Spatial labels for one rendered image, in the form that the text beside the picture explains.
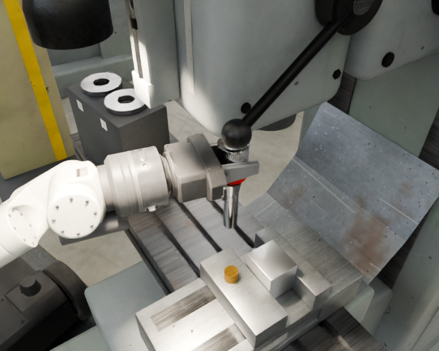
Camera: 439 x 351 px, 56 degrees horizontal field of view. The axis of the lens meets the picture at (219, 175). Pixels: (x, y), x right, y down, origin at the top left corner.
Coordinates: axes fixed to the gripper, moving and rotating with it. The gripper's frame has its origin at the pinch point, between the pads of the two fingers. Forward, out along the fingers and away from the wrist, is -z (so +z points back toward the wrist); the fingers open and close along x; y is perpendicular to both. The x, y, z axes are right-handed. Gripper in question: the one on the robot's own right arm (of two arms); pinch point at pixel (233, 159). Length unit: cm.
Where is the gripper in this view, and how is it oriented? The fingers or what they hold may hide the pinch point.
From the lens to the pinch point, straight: 62.1
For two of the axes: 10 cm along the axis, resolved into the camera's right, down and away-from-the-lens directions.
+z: -9.4, 2.2, -2.6
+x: -3.4, -6.2, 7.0
